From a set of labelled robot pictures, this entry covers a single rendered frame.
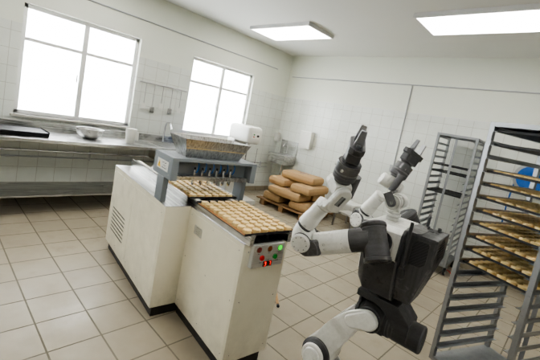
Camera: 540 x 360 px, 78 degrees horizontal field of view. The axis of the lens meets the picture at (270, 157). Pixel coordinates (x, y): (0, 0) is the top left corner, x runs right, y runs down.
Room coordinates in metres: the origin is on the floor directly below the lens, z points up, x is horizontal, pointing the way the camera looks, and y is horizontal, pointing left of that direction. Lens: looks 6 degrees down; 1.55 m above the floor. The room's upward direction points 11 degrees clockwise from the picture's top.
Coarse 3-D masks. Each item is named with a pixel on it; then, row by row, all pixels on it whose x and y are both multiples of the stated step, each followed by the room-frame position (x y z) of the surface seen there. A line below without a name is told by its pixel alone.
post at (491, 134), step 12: (492, 132) 2.20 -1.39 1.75; (480, 168) 2.22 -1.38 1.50; (480, 180) 2.20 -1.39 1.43; (468, 216) 2.21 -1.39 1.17; (468, 228) 2.21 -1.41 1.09; (456, 252) 2.22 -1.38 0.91; (456, 264) 2.20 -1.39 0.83; (456, 276) 2.21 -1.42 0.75; (444, 300) 2.22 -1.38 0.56; (444, 312) 2.20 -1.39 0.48; (432, 348) 2.21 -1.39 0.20
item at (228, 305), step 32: (192, 224) 2.28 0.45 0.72; (192, 256) 2.22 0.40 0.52; (224, 256) 1.94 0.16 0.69; (192, 288) 2.17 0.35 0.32; (224, 288) 1.89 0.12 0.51; (256, 288) 1.91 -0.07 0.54; (192, 320) 2.11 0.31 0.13; (224, 320) 1.85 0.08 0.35; (256, 320) 1.94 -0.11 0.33; (224, 352) 1.81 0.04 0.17; (256, 352) 2.02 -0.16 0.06
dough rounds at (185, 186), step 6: (180, 180) 2.71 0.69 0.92; (186, 180) 2.76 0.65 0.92; (174, 186) 2.54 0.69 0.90; (180, 186) 2.51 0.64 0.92; (186, 186) 2.55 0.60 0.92; (192, 186) 2.59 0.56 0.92; (198, 186) 2.64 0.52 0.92; (204, 186) 2.66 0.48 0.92; (210, 186) 2.69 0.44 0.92; (216, 186) 2.73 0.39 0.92; (186, 192) 2.38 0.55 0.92; (192, 192) 2.40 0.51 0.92; (198, 192) 2.44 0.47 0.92; (204, 192) 2.47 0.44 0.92; (210, 192) 2.50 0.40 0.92; (216, 192) 2.55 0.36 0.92; (222, 192) 2.62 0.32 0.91
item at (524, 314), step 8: (536, 264) 1.81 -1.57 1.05; (536, 272) 1.80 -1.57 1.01; (536, 280) 1.79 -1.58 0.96; (528, 288) 1.81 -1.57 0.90; (536, 288) 1.80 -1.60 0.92; (528, 296) 1.80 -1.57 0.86; (528, 304) 1.79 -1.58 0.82; (528, 312) 1.79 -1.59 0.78; (520, 320) 1.81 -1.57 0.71; (520, 328) 1.80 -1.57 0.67; (520, 336) 1.79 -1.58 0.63; (512, 344) 1.81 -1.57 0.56; (512, 352) 1.80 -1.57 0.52
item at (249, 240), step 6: (150, 168) 3.06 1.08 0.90; (192, 198) 2.35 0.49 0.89; (192, 204) 2.34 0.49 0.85; (198, 210) 2.26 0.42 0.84; (204, 210) 2.20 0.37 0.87; (210, 216) 2.14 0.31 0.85; (216, 222) 2.07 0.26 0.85; (222, 222) 2.02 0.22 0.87; (228, 228) 1.96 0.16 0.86; (234, 234) 1.91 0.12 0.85; (240, 234) 1.87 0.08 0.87; (246, 240) 1.82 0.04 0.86; (252, 240) 1.80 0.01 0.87
